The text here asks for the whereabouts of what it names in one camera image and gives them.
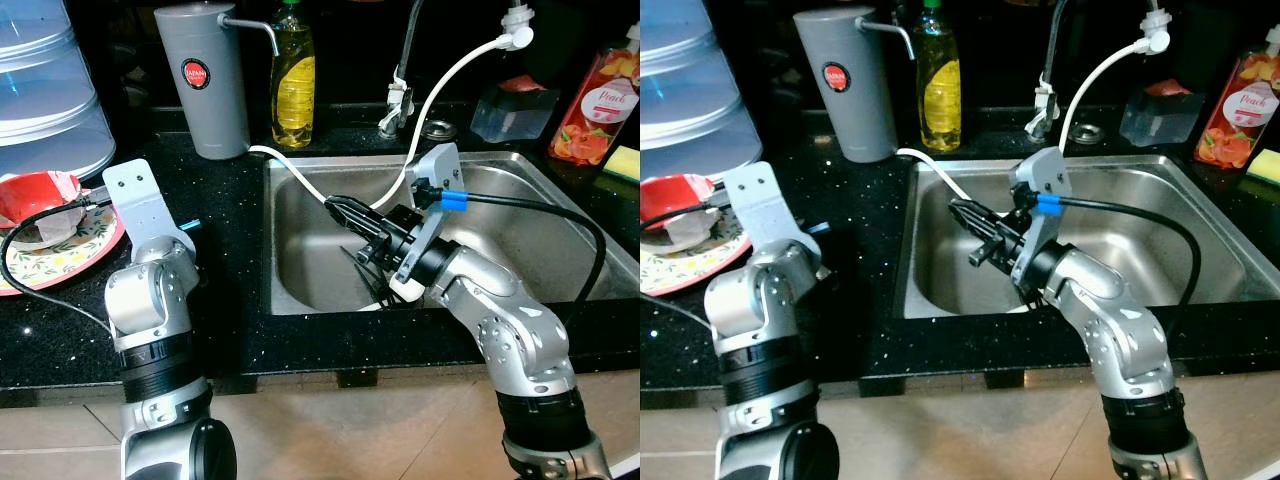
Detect black knife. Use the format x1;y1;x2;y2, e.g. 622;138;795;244
340;246;379;297

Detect yellow dish soap bottle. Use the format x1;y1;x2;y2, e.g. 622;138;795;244
915;0;964;154
270;0;317;150

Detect stainless steel sink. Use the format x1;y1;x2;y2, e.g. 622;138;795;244
894;153;1280;322
262;150;641;317

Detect chrome faucet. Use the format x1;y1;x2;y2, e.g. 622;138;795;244
377;0;428;140
1024;0;1073;142

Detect clear plastic container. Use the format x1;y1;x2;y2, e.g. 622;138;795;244
1118;80;1207;149
470;75;562;145

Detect grey water dispenser jug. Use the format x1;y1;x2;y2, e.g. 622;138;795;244
153;2;282;162
793;5;917;164

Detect yellow sponge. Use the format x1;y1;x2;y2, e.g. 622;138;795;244
604;145;641;183
1245;148;1280;187

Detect white tap filter head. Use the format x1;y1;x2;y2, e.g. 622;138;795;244
500;3;536;52
1135;3;1174;57

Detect red bowl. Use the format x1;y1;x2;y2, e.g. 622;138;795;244
0;171;83;227
640;173;717;228

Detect white crumpled tissue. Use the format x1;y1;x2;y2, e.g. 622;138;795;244
18;204;85;249
664;208;725;253

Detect floral plate with red rim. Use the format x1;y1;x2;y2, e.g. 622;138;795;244
640;203;752;297
0;190;127;297

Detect translucent stacked plastic containers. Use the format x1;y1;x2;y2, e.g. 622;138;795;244
640;0;747;183
0;0;117;181

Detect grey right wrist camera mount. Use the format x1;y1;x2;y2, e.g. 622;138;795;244
1008;148;1074;292
389;143;467;302

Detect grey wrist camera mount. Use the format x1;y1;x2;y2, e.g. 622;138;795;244
721;162;823;263
103;158;197;253
1008;148;1074;292
389;143;467;302

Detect white flexible hose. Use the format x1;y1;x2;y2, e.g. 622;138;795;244
896;33;1169;203
248;28;534;215

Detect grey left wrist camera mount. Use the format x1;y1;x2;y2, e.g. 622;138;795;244
103;158;197;253
721;162;823;263

